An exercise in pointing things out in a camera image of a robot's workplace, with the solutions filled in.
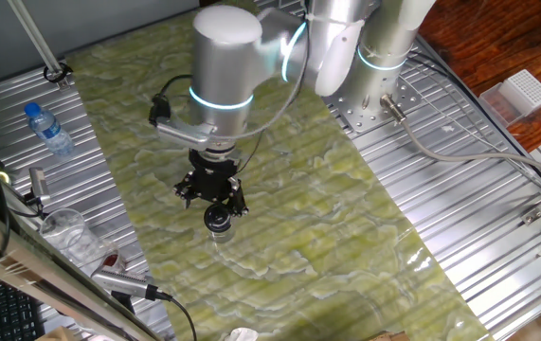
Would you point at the white pipette tip box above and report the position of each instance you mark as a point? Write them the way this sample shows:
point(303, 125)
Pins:
point(526, 92)

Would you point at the aluminium frame beam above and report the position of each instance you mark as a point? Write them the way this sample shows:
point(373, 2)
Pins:
point(38, 274)

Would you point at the silver gripper-mounted camera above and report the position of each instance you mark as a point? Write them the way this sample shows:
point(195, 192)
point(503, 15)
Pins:
point(185, 135)

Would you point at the clear plastic measuring cup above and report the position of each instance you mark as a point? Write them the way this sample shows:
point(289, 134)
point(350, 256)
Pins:
point(68, 237)

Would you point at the aluminium pole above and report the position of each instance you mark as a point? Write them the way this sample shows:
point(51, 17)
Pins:
point(38, 40)

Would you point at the small clear glass jar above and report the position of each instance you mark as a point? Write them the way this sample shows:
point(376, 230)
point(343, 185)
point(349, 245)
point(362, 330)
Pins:
point(221, 237)

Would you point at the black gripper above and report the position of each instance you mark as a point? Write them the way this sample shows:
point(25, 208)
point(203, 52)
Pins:
point(213, 177)

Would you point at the water bottle with blue label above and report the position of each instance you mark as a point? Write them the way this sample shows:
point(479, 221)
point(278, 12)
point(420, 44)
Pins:
point(49, 130)

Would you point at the crumpled white tissue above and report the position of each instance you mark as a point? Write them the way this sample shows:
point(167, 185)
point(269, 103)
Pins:
point(241, 335)

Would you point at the black keyboard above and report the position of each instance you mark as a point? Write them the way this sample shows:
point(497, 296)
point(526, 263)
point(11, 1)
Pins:
point(0, 312)

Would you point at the green marble pattern mat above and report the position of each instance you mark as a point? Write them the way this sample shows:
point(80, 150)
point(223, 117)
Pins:
point(298, 237)

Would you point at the glass with brown residue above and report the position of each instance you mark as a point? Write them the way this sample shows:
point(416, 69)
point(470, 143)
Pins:
point(113, 261)

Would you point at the silver robot mounting plate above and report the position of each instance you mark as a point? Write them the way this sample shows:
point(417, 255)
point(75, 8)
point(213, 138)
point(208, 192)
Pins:
point(350, 116)

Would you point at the silver depth camera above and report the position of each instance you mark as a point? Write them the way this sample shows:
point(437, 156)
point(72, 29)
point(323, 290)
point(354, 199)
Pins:
point(120, 283)
point(39, 182)

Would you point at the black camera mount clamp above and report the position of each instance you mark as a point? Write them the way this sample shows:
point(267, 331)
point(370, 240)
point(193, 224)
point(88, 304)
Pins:
point(35, 199)

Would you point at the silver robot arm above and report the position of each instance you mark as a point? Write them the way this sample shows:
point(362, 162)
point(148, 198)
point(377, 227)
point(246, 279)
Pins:
point(225, 61)

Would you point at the black camera stand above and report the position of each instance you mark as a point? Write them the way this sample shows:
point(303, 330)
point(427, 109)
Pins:
point(123, 303)

